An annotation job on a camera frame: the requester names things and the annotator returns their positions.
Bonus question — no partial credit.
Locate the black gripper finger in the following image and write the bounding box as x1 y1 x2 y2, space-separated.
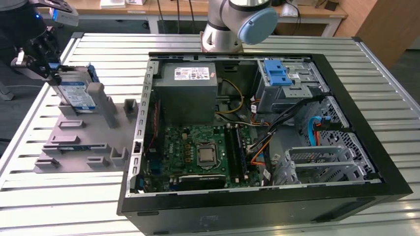
28 25 64 75
8 48 63 86

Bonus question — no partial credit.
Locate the hard disk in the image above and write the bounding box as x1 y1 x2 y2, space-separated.
46 61 100 114

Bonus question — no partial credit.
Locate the metal disk bay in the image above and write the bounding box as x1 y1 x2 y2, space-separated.
284 146 378 185

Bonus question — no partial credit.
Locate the grey desk foot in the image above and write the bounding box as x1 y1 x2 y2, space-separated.
0 81 16 101

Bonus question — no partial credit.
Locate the wooden desk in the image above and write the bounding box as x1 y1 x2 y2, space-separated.
74 0 348 37

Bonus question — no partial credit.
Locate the grey parts rack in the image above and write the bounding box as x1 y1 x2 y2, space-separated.
34 83 140 174

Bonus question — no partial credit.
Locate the grey power supply unit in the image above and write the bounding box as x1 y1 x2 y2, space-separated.
154 62 220 126

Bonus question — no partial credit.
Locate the green motherboard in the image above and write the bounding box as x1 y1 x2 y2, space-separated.
146 124 263 191

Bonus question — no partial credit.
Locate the metal CPU socket cover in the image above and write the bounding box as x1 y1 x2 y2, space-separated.
196 142 220 166

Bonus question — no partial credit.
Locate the silver CPU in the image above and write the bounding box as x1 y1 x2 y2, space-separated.
200 147 216 162

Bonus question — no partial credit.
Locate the black graphics card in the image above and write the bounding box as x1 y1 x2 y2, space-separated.
176 173 227 191

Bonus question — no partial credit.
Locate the blue plastic drive latch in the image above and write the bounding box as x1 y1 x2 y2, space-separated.
262 59 294 87

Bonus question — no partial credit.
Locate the metal drive cage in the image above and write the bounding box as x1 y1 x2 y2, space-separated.
255 59 331 115

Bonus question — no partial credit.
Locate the black PC case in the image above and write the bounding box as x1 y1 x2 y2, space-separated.
118 51 414 236

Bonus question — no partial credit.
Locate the wooden cabinet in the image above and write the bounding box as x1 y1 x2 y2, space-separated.
335 0 420 68

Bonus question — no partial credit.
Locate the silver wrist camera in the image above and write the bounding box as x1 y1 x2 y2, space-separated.
48 7 80 27

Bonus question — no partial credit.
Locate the red twisted wire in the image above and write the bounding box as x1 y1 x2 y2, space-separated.
147 99 162 153

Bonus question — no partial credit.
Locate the yellow wire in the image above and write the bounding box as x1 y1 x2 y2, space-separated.
215 78 246 115

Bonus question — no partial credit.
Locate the black cable bundle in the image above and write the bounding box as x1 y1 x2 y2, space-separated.
250 97 326 153

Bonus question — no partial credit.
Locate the orange wire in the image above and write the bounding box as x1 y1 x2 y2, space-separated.
251 142 268 168

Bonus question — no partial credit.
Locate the blue wire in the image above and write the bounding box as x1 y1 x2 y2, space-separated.
308 117 324 147

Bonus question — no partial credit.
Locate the black power wire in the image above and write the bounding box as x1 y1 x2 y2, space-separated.
320 117 351 133

